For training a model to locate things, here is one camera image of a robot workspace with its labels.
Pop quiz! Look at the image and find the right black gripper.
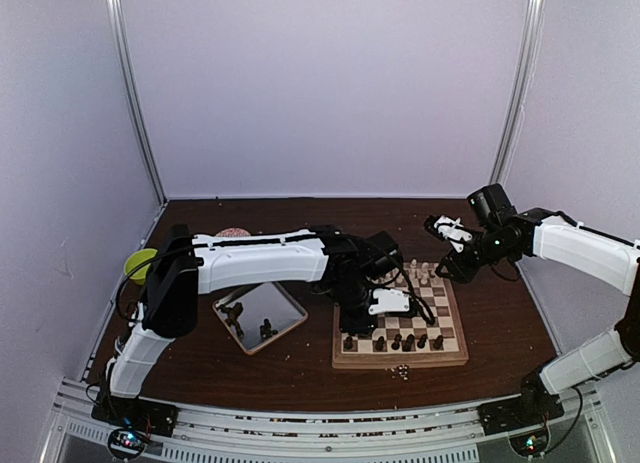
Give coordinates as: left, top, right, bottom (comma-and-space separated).
436, 226, 515, 284

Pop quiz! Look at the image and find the black chess piece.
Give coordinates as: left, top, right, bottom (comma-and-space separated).
403, 334, 415, 352
374, 336, 387, 352
391, 334, 402, 350
433, 335, 444, 351

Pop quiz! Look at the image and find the wooden chess board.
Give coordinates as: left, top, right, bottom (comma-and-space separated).
332, 260, 469, 370

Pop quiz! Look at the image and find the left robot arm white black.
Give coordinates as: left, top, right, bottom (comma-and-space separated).
103, 225, 410, 427

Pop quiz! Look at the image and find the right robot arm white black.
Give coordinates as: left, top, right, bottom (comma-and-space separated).
424, 184, 639, 425

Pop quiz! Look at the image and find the metal tray wooden rim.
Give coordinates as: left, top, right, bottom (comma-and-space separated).
212, 283, 308, 356

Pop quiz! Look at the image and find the red patterned bowl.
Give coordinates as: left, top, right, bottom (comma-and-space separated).
215, 227, 251, 238

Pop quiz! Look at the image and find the green bowl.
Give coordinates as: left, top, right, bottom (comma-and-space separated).
124, 248, 157, 286

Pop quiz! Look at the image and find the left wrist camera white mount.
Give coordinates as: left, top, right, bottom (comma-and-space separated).
368, 288, 417, 315

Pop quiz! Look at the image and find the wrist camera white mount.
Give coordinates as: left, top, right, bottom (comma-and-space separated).
368, 288, 417, 315
424, 215, 473, 253

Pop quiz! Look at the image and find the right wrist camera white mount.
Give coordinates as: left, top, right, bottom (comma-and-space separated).
424, 215, 473, 253

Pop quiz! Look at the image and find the right aluminium frame post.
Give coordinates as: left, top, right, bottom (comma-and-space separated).
488, 0, 545, 184

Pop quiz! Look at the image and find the aluminium frame post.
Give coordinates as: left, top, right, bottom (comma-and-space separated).
488, 0, 545, 184
106, 0, 168, 206

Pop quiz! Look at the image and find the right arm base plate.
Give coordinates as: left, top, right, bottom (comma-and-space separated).
477, 398, 565, 436

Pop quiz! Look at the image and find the aluminium front rail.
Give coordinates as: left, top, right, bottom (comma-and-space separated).
49, 375, 606, 463

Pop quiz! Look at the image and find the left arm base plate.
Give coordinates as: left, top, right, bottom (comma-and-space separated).
91, 398, 179, 437

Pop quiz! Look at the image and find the left aluminium frame post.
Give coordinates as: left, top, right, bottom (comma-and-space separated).
106, 0, 168, 206

